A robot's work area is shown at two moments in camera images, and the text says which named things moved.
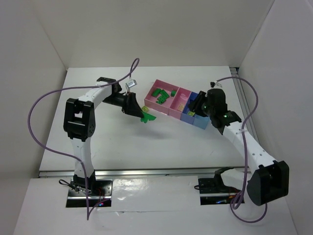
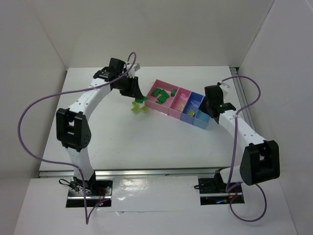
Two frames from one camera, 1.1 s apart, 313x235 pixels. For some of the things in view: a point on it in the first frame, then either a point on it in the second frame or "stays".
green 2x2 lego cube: [173, 92] stays
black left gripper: [129, 104] to [132, 86]
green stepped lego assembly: [162, 98] stays
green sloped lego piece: [156, 92] stays
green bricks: [163, 92] stays
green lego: [146, 117] to [141, 100]
